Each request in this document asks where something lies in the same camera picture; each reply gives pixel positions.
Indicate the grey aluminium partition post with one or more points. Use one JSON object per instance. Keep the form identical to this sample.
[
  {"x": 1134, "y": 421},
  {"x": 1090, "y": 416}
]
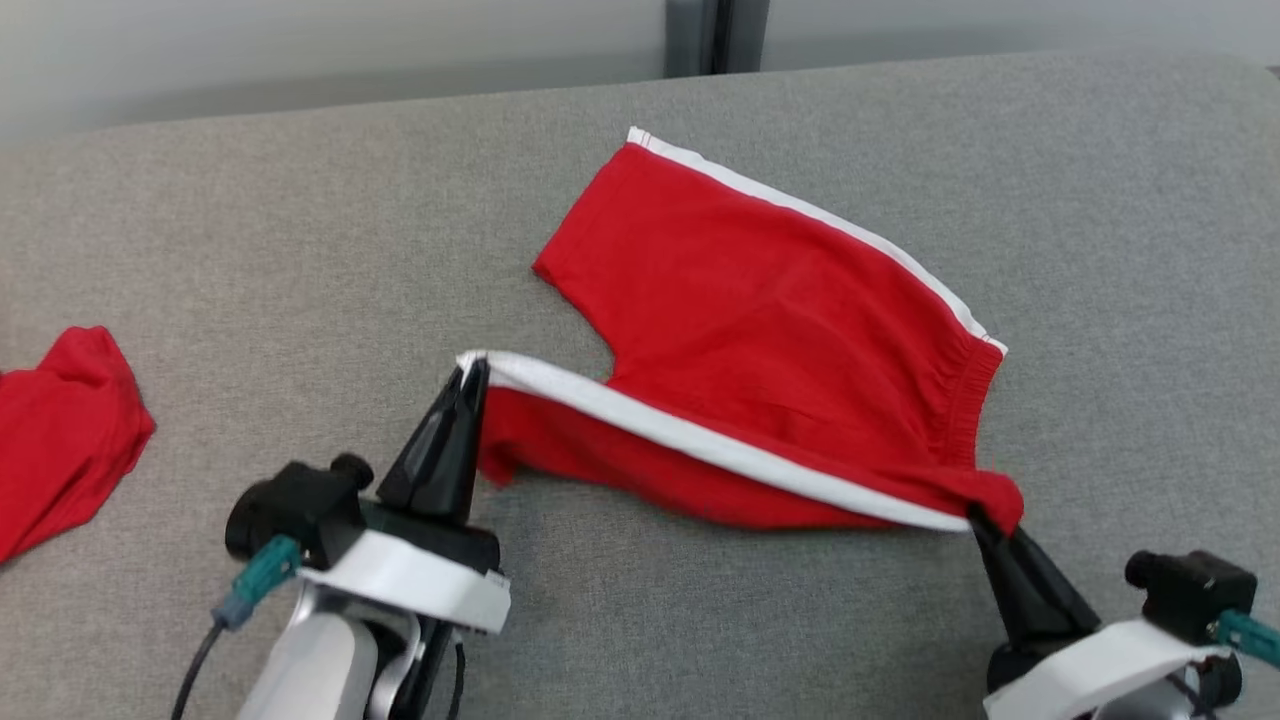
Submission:
[{"x": 715, "y": 35}]

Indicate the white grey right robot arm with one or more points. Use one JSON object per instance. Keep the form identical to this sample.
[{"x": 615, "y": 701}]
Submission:
[{"x": 1140, "y": 700}]

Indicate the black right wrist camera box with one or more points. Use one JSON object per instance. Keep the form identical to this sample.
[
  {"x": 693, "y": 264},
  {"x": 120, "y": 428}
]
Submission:
[{"x": 1195, "y": 595}]

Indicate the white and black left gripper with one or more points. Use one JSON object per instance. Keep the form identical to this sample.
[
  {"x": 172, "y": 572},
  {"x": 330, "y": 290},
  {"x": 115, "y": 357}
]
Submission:
[{"x": 420, "y": 580}]

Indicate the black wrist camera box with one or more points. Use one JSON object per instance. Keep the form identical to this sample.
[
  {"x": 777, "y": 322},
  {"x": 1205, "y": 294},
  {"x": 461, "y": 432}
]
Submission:
[
  {"x": 1195, "y": 595},
  {"x": 295, "y": 505}
]

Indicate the red t-shirt with striped collar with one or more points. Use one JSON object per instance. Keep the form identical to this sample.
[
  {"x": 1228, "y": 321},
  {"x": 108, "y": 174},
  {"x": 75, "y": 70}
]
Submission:
[{"x": 60, "y": 440}]

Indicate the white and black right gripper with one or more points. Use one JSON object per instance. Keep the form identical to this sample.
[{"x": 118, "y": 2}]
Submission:
[{"x": 1080, "y": 660}]

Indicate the red shorts with white stripes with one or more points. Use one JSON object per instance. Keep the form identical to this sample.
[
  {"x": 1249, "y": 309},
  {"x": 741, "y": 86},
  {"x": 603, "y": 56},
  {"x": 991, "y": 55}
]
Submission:
[{"x": 760, "y": 320}]

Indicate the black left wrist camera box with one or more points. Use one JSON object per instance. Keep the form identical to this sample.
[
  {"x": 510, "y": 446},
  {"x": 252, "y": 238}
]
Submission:
[{"x": 295, "y": 505}]

